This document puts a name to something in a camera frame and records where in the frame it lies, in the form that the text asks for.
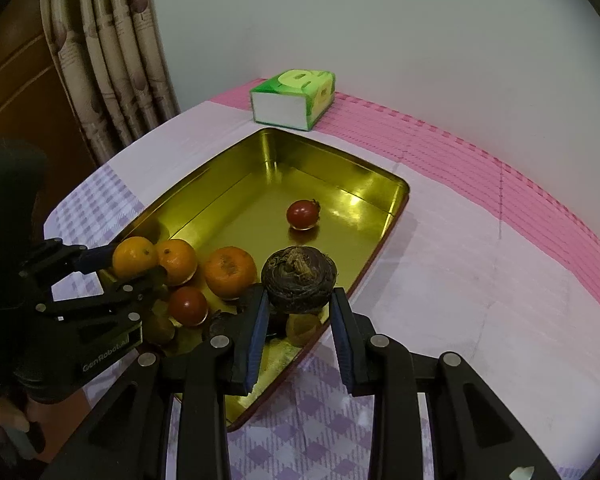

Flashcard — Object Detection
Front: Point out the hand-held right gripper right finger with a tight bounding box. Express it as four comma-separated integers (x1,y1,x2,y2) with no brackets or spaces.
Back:
328,287,563,480

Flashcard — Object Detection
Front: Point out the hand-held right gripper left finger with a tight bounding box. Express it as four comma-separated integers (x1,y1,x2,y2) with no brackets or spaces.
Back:
40,285,271,480

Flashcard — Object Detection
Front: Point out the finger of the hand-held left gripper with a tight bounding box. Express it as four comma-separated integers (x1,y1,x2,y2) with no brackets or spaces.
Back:
35,266,169,319
21,238,116,282

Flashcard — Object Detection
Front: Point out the small smooth orange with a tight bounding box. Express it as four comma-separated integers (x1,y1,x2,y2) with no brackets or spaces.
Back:
112,236,159,280

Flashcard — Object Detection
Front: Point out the small green-brown longan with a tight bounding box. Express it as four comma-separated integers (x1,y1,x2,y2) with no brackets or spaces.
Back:
285,312,321,346
142,310,177,345

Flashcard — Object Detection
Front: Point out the large orange with stem dot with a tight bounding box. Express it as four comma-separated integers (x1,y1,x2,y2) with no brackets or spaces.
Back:
156,239,199,286

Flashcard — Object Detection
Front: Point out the dark water chestnut with sprout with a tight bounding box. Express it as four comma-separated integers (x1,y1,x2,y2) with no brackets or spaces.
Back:
260,246,338,315

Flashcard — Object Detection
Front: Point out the orange with rough top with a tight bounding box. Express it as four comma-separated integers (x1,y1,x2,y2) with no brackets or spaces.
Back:
202,246,258,300

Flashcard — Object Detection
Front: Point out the red tomato with stem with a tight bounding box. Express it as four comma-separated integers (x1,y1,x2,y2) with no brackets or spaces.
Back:
286,199,322,231

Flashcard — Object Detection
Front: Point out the gold and maroon tin box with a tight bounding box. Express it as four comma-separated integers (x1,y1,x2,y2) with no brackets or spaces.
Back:
100,127,410,433

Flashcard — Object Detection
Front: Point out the brown wooden door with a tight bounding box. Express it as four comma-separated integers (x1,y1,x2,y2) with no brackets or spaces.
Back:
0,0,101,186

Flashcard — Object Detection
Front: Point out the beige patterned curtain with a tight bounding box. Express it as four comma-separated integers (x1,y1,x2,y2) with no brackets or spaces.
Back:
39,0,182,167

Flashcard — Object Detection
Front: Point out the pink checked cloth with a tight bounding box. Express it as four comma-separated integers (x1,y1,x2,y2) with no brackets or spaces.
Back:
210,77,600,323

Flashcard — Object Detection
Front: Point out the green and white tissue box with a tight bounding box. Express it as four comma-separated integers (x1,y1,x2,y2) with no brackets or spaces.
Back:
250,67,337,132

